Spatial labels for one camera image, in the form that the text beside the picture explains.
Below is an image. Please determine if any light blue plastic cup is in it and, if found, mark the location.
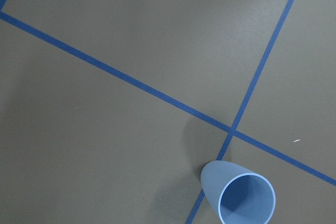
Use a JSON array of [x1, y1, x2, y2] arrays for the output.
[[201, 161, 276, 223]]

